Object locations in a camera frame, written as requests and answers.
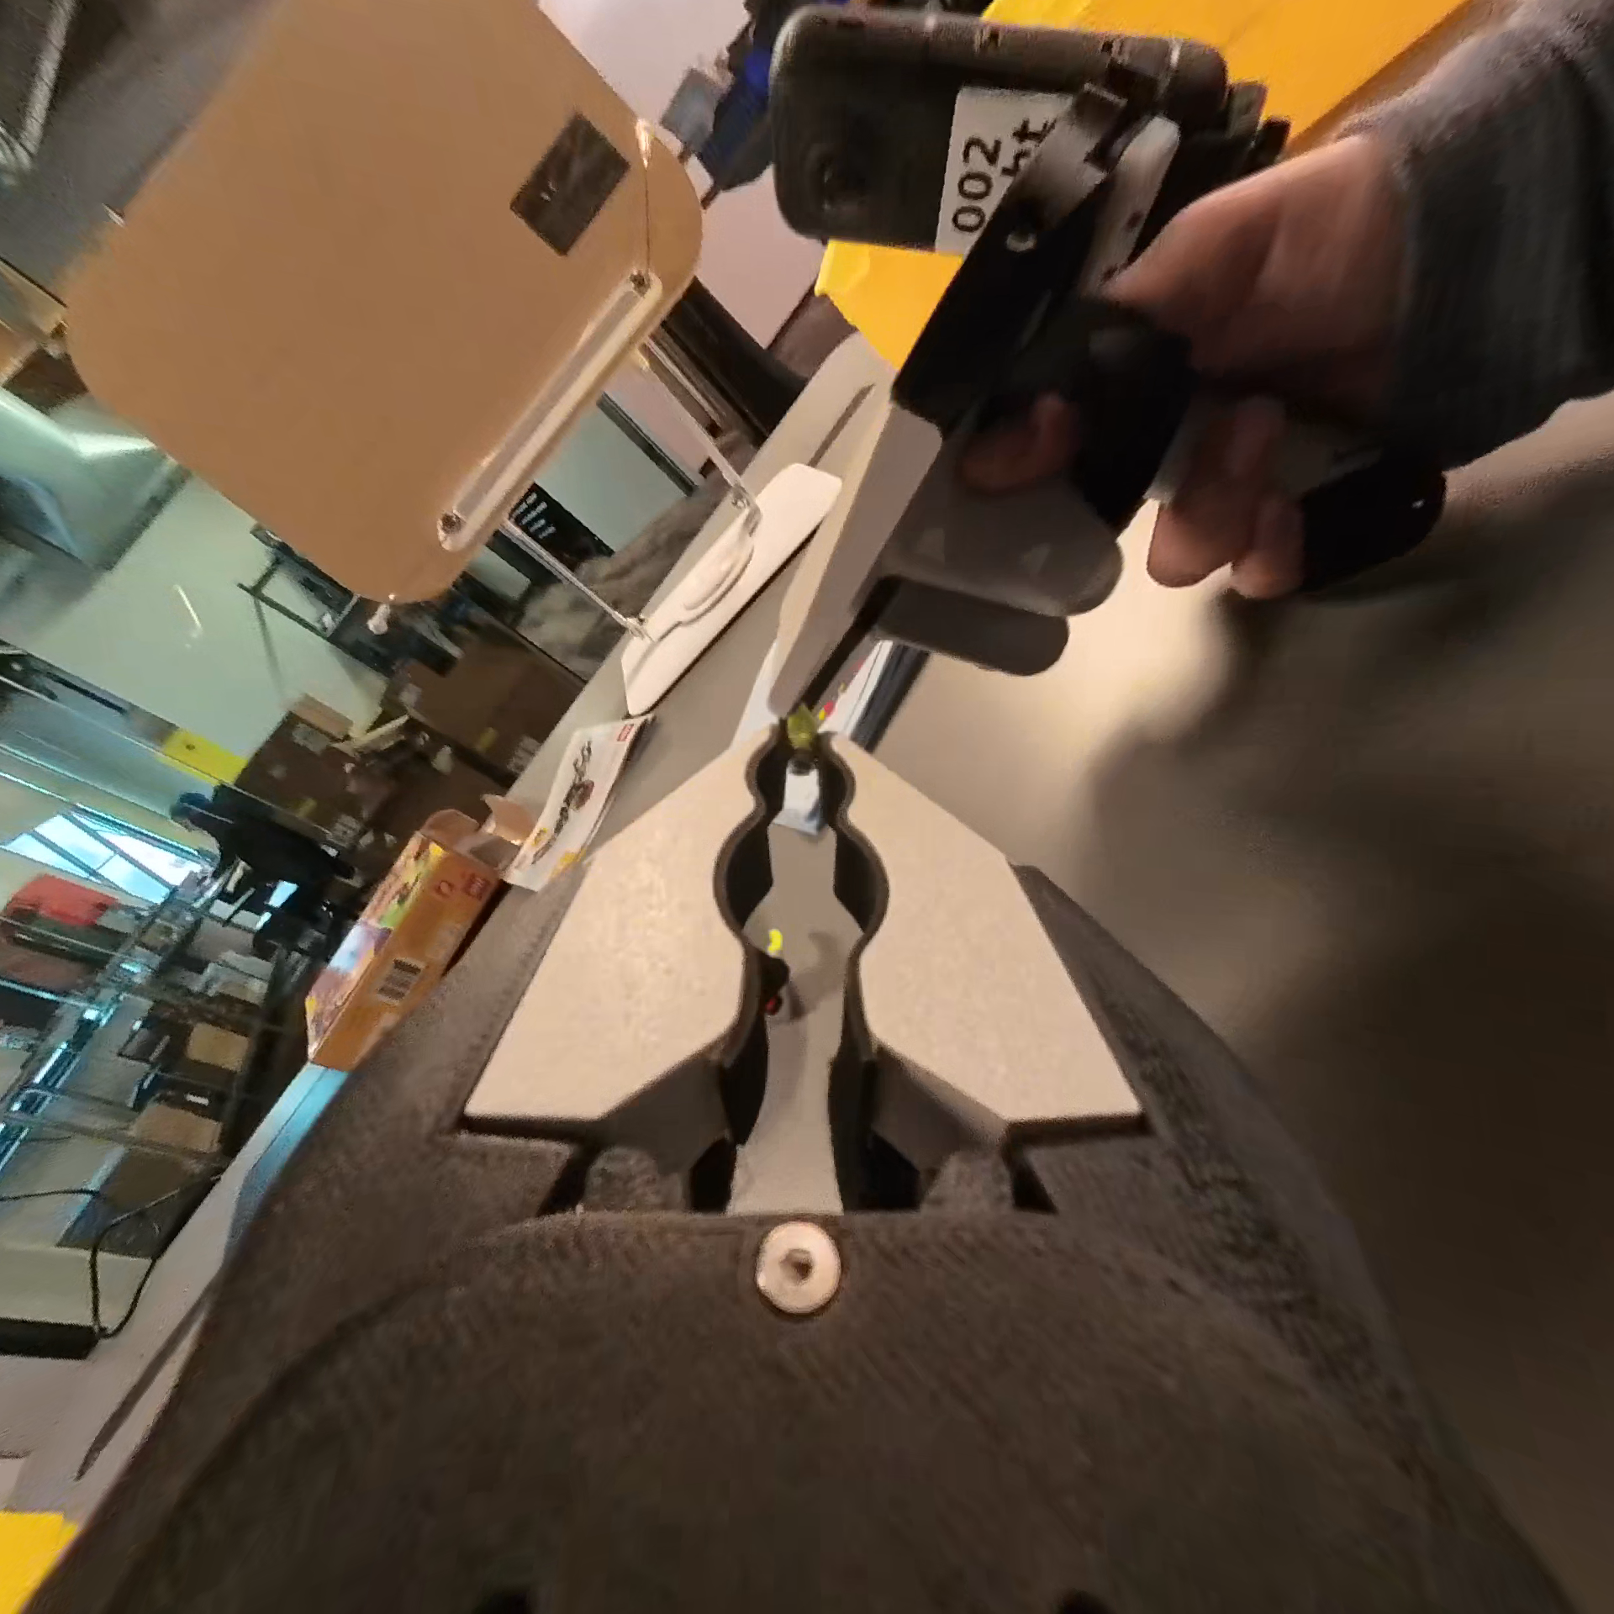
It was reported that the orange cardboard lego box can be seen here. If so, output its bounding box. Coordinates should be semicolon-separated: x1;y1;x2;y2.
305;807;508;1073

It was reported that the yellow plastic bin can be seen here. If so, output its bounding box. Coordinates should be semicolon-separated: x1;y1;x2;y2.
817;0;1476;371

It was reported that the closed instruction booklet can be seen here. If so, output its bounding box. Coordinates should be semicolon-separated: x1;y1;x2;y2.
508;715;657;892

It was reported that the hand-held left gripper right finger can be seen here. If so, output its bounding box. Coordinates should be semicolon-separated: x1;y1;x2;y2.
817;740;1144;1168

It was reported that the open instruction booklet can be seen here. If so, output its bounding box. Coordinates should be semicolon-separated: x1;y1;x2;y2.
813;642;933;759

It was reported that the wooden board on white stand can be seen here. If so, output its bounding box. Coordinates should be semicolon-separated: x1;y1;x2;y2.
62;0;843;716

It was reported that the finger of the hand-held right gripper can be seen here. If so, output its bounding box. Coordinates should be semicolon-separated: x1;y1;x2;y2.
872;585;1073;682
766;398;1122;725

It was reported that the person's right forearm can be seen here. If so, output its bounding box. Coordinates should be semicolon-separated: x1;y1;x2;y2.
1357;0;1614;473

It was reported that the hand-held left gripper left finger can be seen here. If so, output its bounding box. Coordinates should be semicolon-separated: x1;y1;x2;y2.
462;740;775;1178

